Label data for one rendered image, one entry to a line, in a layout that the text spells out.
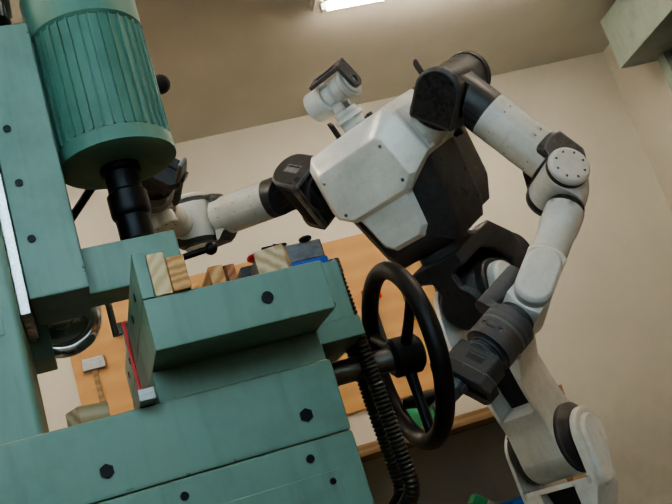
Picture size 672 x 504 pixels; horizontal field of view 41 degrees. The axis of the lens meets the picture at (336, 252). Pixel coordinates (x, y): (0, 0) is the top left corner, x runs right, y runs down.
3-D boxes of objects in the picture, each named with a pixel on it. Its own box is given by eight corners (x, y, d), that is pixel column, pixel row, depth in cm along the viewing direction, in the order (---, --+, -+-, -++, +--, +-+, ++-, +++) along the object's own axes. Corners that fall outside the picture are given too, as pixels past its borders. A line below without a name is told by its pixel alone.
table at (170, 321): (412, 288, 106) (396, 241, 108) (155, 351, 97) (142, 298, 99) (309, 388, 162) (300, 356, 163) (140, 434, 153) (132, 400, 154)
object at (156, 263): (173, 292, 100) (162, 251, 101) (155, 296, 99) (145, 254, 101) (152, 394, 155) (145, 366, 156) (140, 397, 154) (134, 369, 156)
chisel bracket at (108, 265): (189, 283, 129) (174, 228, 131) (89, 305, 125) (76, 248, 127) (185, 297, 136) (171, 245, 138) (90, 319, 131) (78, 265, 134)
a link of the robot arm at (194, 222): (144, 196, 196) (169, 213, 215) (154, 241, 194) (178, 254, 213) (191, 184, 195) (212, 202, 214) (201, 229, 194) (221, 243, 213)
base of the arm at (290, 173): (298, 237, 206) (314, 199, 212) (344, 231, 198) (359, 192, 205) (262, 193, 197) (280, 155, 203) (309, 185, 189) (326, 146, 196)
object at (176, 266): (191, 287, 100) (182, 253, 101) (174, 291, 99) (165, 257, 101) (162, 398, 161) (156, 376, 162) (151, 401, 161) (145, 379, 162)
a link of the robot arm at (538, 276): (540, 332, 154) (562, 270, 160) (548, 306, 146) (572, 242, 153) (503, 319, 155) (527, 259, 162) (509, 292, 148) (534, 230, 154)
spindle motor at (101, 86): (181, 131, 131) (130, -48, 139) (56, 152, 125) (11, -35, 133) (173, 180, 147) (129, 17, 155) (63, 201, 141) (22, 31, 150)
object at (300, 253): (329, 262, 131) (318, 227, 133) (257, 278, 128) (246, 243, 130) (311, 289, 143) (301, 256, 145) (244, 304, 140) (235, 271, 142)
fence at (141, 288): (155, 296, 99) (144, 250, 101) (141, 300, 99) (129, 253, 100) (140, 397, 154) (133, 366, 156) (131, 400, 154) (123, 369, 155)
